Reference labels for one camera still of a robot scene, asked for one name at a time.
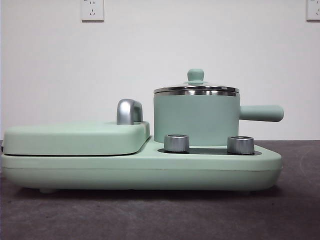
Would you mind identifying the green pot with handle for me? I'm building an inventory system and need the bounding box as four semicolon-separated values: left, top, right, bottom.
153;90;285;147

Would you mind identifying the white wall socket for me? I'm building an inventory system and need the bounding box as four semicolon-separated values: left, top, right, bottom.
306;0;320;22
80;0;105;22

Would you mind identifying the glass lid with green knob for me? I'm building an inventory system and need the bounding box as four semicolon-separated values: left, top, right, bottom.
153;68;239;94

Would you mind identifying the silver cover handle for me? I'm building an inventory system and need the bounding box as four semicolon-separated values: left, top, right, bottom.
116;98;144;125

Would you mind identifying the silver control knob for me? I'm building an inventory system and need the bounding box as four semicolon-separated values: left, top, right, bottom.
163;134;190;153
227;135;255;154

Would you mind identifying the green griddle cover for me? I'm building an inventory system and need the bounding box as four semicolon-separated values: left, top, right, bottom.
2;120;151;156

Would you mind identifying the green breakfast machine base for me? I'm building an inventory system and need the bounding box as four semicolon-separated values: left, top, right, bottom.
0;146;283;195

